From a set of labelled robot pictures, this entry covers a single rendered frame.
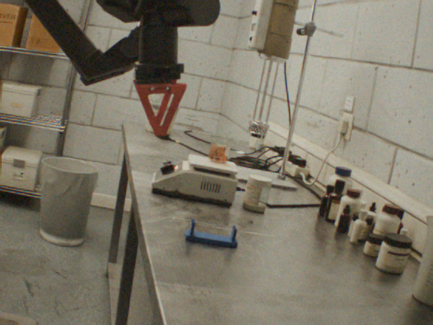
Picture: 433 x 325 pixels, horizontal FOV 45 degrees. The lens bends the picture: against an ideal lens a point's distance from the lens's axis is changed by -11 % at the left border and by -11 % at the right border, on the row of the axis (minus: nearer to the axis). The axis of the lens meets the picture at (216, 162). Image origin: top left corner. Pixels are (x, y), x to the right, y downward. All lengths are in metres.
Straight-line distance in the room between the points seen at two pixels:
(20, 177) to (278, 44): 2.13
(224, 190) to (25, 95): 2.28
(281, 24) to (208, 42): 2.08
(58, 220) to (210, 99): 1.43
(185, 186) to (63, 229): 1.70
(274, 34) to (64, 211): 1.63
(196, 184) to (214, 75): 2.49
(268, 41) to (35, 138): 2.38
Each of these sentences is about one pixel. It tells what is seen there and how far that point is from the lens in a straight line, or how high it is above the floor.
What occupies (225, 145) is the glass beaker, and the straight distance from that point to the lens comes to 1.43.
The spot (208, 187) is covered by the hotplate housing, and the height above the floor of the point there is 0.79.
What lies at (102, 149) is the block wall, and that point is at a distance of 3.83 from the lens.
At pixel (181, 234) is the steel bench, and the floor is 0.75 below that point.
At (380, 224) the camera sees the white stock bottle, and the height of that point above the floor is 0.81.
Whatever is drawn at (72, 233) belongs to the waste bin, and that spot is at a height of 0.08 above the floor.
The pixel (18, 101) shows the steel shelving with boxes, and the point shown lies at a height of 0.65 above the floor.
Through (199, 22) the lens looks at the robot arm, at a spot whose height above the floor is 1.13.
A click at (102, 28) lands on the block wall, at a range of 3.77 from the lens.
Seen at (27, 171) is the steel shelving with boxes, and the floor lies 0.25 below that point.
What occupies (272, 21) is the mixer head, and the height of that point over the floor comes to 1.25.
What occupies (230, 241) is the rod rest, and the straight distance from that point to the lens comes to 1.10.
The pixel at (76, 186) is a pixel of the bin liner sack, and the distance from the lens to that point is 2.93.
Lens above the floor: 1.08
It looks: 10 degrees down
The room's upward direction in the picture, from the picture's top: 12 degrees clockwise
